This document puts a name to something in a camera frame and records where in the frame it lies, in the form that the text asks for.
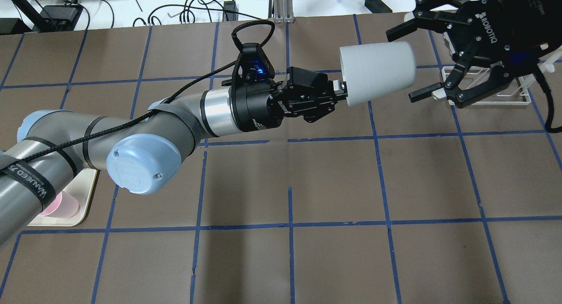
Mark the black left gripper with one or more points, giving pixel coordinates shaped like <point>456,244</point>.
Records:
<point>257,104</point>

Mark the grey plastic cup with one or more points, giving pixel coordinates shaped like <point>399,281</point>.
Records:
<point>375,70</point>

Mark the cream plastic tray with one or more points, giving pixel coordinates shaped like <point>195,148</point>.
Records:
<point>82,188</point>

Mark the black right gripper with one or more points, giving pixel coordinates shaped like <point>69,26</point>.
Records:
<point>494,29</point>

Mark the black adapter top right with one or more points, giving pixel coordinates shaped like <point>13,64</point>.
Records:
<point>377,6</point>

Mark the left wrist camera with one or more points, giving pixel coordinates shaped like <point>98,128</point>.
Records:
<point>252,65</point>

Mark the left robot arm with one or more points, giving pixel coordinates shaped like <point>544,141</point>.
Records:
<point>142,155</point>

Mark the black power brick left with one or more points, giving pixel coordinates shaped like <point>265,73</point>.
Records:
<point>62,17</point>

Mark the pink plastic cup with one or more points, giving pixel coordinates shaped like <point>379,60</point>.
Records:
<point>64,206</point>

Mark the aluminium frame post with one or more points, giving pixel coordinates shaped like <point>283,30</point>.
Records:
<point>282,11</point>

